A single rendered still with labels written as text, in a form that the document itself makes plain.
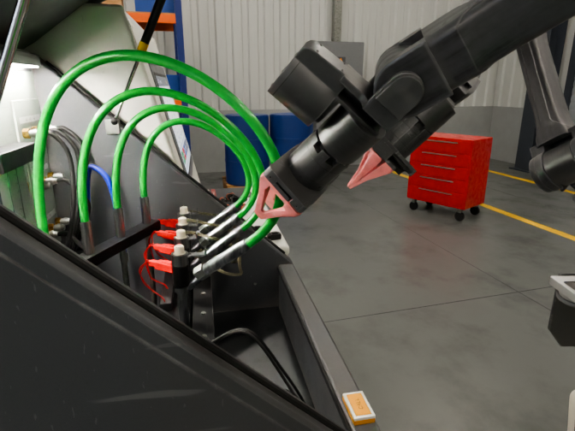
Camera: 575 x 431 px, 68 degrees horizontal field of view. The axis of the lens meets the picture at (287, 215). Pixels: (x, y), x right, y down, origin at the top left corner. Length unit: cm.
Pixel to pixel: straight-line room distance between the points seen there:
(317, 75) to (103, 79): 68
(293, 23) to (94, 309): 725
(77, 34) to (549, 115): 98
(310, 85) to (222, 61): 675
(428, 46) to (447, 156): 440
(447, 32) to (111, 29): 77
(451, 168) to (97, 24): 415
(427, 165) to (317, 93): 451
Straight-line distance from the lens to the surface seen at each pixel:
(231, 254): 60
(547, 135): 100
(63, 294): 39
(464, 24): 43
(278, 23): 746
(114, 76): 105
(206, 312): 83
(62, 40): 108
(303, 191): 50
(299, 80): 45
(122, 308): 39
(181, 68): 58
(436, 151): 488
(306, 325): 84
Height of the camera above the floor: 139
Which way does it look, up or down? 17 degrees down
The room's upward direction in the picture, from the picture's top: straight up
